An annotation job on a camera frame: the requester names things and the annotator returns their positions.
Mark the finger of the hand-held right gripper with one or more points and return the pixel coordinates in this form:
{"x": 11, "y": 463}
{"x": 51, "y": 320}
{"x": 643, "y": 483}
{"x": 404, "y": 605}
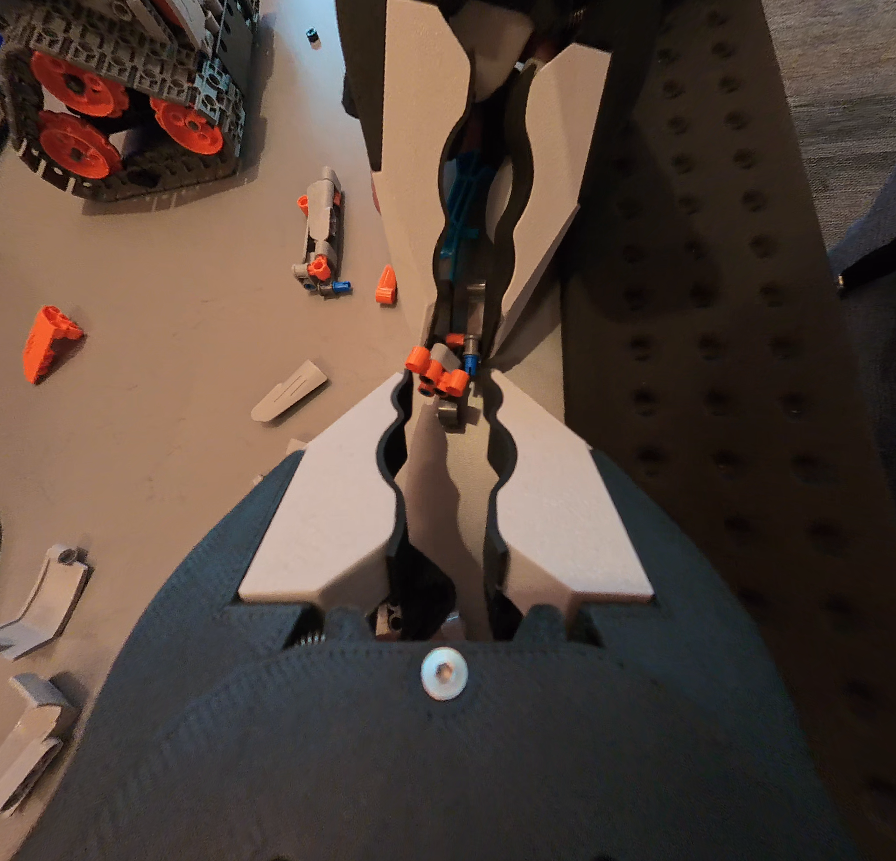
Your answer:
{"x": 413, "y": 104}
{"x": 560, "y": 139}

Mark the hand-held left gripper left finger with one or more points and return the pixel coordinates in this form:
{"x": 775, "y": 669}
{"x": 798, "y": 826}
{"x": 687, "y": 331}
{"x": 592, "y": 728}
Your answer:
{"x": 322, "y": 525}

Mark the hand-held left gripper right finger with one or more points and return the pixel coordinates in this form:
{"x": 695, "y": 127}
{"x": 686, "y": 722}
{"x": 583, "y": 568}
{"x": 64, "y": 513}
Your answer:
{"x": 567, "y": 525}

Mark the grey white orange brick arm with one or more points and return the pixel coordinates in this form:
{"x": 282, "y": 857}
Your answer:
{"x": 322, "y": 209}

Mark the orange pointed brick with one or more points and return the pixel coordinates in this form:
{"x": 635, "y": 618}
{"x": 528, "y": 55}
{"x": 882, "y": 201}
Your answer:
{"x": 386, "y": 287}

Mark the grey orange brick claw assembly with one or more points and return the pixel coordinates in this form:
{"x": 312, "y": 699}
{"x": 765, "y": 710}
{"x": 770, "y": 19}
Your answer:
{"x": 476, "y": 308}

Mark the cyan plastic brick tool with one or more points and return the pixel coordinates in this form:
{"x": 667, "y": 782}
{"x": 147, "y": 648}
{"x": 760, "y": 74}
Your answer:
{"x": 465, "y": 195}

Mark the white curved blade panel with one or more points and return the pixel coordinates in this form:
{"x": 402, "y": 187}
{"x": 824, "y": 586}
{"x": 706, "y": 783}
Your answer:
{"x": 290, "y": 392}

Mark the black perforated pad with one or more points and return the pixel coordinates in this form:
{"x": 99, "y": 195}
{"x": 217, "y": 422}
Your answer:
{"x": 700, "y": 315}

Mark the grey tracked toy robot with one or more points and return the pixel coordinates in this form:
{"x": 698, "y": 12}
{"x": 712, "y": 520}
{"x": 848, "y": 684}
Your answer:
{"x": 105, "y": 69}

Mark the light grey curved panel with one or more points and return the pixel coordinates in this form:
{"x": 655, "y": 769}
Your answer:
{"x": 49, "y": 609}

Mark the orange wedge brick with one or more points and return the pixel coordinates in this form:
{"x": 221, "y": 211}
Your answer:
{"x": 45, "y": 346}

